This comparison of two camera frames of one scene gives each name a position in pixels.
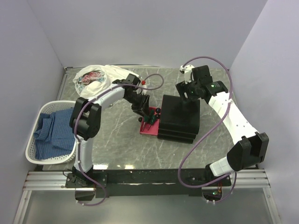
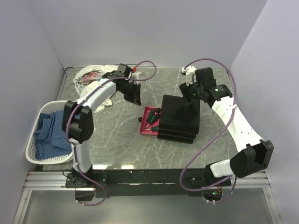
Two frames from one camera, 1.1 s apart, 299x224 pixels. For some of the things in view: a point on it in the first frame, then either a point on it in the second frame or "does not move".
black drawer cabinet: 180,119 does not move
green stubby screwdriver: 146,119 to 153,128
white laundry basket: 50,141 does not move
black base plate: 153,183 does not move
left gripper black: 142,108 to 135,97
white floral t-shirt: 90,79 does not move
